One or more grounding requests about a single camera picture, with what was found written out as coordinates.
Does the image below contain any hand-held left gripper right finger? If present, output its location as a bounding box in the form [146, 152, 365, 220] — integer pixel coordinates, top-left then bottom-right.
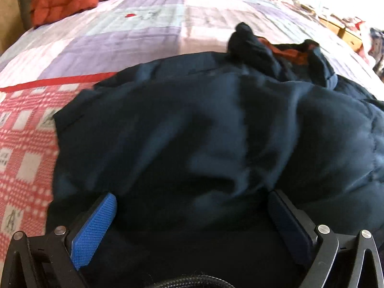
[267, 189, 384, 288]

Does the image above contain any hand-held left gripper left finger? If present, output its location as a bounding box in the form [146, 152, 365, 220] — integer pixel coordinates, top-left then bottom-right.
[0, 192, 117, 288]

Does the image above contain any navy padded jacket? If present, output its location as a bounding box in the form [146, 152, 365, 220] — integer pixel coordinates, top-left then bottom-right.
[45, 22, 384, 288]

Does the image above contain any red checked mat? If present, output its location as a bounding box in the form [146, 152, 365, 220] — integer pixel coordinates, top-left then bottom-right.
[0, 72, 119, 248]

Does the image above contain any patchwork quilt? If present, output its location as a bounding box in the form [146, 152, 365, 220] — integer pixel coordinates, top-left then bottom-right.
[0, 0, 384, 102]

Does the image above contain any pile of mixed clutter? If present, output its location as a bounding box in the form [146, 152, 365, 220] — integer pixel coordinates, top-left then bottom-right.
[357, 18, 384, 81]

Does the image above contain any wooden nightstand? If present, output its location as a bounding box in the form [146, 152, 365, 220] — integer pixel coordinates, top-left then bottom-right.
[318, 15, 369, 48]

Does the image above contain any orange padded jacket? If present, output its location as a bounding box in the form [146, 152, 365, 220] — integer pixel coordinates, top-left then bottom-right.
[30, 0, 117, 28]

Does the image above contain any wooden cabinet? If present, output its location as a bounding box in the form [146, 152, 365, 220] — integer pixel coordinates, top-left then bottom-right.
[0, 0, 26, 51]

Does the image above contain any dark grey frame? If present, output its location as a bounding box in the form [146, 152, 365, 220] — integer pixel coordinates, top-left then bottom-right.
[13, 0, 41, 31]

